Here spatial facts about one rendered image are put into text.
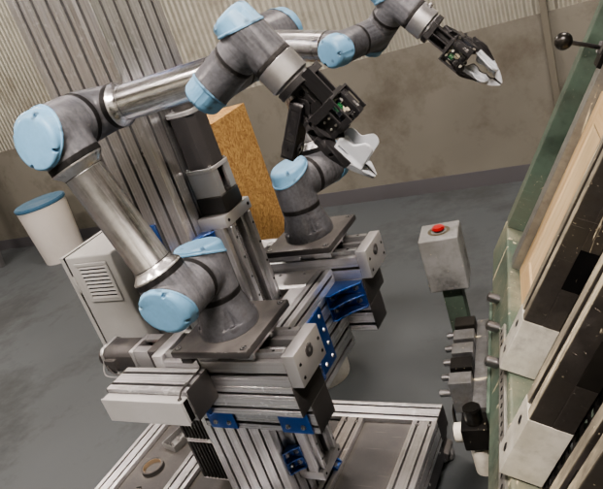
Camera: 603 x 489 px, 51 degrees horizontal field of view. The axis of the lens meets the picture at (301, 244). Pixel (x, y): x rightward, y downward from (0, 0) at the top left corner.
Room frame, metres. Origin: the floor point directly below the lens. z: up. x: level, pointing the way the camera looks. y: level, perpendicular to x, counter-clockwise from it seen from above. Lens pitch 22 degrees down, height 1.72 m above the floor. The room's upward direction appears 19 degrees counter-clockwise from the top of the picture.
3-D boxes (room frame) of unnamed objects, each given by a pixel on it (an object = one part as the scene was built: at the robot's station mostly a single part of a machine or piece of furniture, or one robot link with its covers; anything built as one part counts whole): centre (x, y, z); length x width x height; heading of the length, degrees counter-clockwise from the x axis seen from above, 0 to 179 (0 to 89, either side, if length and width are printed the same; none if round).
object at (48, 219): (6.16, 2.29, 0.31); 0.51 x 0.50 x 0.61; 58
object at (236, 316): (1.38, 0.23, 1.09); 0.15 x 0.15 x 0.10
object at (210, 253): (1.37, 0.23, 1.20); 0.13 x 0.12 x 0.14; 153
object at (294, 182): (1.80, -0.04, 1.20); 0.13 x 0.12 x 0.14; 126
